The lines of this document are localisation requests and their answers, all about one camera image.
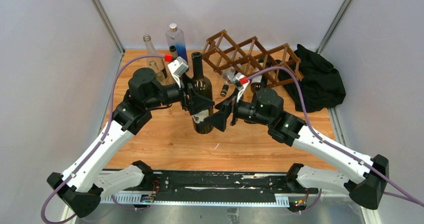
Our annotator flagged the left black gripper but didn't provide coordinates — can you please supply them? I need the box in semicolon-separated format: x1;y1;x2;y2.
145;72;215;115

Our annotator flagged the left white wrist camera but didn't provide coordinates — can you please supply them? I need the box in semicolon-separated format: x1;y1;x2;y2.
167;56;189;88

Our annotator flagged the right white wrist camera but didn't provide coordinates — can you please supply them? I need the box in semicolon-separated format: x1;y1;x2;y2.
232;72;250;103

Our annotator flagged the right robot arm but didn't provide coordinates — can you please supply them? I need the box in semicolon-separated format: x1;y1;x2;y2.
205;88;389;210

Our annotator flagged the clear bottle black label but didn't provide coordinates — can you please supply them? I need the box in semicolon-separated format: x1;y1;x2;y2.
143;34;169;85

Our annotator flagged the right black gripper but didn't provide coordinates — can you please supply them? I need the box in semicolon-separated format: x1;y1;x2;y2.
203;88;272;133

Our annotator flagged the clear bottle black cap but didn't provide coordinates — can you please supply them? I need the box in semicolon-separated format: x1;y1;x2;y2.
220;67;237;97

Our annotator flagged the black cloth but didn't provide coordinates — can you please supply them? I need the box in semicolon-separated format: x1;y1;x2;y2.
294;44;346;113

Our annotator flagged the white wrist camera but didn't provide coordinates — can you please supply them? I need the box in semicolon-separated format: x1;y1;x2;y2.
167;56;189;88
232;72;250;103

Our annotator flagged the purple cable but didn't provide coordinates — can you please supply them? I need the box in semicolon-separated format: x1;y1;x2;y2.
239;66;424;213
40;53;173;224

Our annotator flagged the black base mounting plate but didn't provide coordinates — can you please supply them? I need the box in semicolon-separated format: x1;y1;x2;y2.
127;170;319;205

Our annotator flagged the blue square glass bottle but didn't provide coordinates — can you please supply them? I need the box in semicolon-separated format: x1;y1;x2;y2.
165;23;189;63

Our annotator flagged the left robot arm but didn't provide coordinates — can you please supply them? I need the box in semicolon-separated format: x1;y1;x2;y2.
47;67;214;218

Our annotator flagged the olive green wine bottle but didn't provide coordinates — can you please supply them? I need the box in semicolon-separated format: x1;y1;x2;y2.
169;45;178;60

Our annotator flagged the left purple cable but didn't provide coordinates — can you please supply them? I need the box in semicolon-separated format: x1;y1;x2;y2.
40;53;173;224

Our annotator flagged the brown wooden wine rack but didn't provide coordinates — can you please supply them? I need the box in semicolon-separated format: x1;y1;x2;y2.
202;29;303;88

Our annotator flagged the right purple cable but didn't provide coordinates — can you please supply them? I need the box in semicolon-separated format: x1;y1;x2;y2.
239;66;424;213

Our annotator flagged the dark wine bottle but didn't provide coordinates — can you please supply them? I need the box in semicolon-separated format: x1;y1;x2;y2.
191;51;215;135
250;58;272;95

